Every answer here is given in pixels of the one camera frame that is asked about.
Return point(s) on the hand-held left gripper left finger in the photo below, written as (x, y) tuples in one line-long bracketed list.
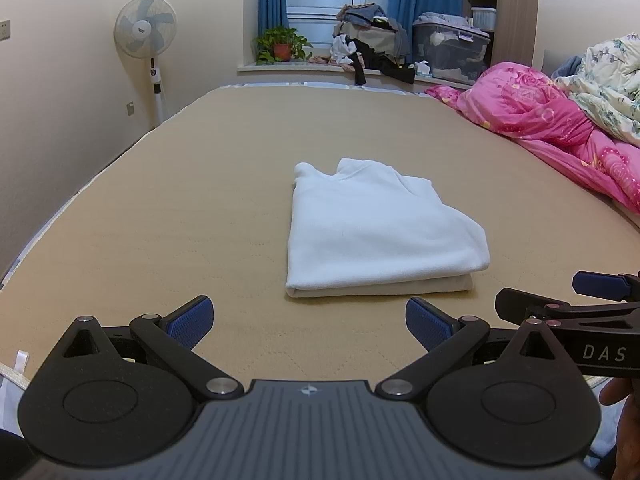
[(192, 320)]

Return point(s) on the person's right hand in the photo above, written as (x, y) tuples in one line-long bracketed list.
[(627, 395)]

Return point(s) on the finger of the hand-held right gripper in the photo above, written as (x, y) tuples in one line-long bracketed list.
[(512, 307), (595, 285)]

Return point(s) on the potted green plant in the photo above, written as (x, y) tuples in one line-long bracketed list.
[(282, 49)]

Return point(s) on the wooden wardrobe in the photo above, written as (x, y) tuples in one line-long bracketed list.
[(520, 10)]

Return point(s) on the white window sill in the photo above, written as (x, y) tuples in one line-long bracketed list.
[(280, 68)]

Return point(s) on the pink floral quilt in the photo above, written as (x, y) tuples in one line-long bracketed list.
[(540, 105)]

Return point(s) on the white shelf basket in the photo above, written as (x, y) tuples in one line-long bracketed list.
[(484, 17)]

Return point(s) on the pile of clothes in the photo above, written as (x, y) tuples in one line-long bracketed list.
[(372, 35)]

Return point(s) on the tissue box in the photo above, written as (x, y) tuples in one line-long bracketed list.
[(422, 69)]

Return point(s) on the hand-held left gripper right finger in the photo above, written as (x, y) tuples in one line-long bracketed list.
[(426, 322)]

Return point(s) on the white small shirt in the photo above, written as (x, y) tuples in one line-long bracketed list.
[(370, 225)]

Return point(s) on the blue cloth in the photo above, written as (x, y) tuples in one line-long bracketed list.
[(567, 67)]

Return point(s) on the beige bed mat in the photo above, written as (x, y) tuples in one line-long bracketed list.
[(200, 185)]

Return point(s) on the clear plastic storage box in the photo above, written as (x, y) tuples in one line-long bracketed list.
[(450, 50)]

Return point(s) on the wall outlet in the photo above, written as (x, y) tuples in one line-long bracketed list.
[(130, 108)]

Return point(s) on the wall switch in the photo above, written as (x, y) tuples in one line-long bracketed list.
[(4, 30)]

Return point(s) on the white floral quilt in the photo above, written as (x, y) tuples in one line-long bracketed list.
[(610, 85)]

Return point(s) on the white standing fan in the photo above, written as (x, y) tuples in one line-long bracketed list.
[(145, 27)]

